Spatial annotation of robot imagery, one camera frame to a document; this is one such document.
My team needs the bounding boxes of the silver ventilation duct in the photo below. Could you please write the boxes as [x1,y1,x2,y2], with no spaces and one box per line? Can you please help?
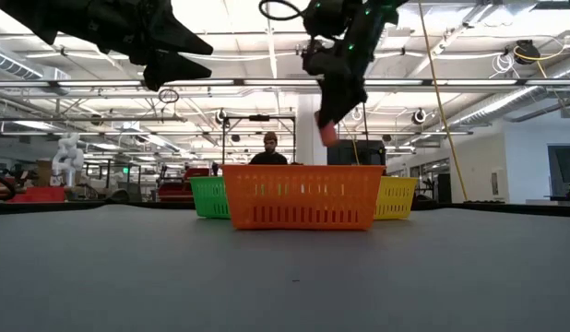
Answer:
[444,59,570,128]

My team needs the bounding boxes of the black table frame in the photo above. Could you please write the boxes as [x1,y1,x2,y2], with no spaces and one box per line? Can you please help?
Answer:
[0,198,570,219]

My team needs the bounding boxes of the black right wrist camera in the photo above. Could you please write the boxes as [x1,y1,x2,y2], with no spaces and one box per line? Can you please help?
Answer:
[301,40,338,77]

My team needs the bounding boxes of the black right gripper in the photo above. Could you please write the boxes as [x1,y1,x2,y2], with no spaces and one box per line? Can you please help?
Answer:
[316,18,384,131]

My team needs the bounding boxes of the black monitor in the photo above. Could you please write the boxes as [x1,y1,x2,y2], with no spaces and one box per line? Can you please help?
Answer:
[326,138,386,167]

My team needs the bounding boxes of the yellow hanging cable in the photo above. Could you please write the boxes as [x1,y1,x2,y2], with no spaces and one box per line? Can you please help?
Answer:
[416,0,470,203]

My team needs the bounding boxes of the green plastic basket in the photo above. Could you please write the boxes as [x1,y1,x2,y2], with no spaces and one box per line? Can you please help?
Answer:
[188,176,232,219]

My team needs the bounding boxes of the black gantry frame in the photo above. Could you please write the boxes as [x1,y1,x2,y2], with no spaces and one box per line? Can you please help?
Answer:
[220,113,298,166]

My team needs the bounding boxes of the red cylinder block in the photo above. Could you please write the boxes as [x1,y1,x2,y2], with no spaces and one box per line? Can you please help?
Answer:
[314,110,340,148]

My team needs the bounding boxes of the orange plastic basket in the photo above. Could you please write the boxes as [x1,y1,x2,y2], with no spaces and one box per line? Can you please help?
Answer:
[221,164,386,231]

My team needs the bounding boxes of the yellow plastic basket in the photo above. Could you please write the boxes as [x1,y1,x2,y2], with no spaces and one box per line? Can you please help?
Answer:
[373,176,419,220]

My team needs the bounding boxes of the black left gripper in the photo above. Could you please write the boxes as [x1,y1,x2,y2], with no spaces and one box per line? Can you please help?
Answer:
[35,0,215,92]

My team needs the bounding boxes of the person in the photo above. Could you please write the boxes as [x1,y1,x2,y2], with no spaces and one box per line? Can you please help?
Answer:
[247,131,290,166]

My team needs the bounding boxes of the red tool cart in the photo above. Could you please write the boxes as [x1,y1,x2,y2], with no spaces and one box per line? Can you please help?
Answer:
[156,166,211,203]

